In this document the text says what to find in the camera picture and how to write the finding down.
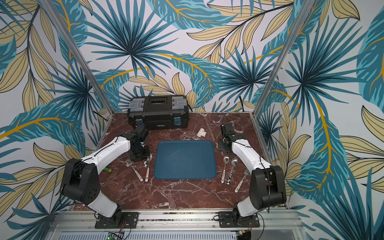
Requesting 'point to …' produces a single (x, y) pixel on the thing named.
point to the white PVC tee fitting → (201, 132)
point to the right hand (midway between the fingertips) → (226, 146)
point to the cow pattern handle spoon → (234, 163)
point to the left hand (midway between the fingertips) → (146, 160)
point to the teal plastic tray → (185, 159)
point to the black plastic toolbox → (159, 112)
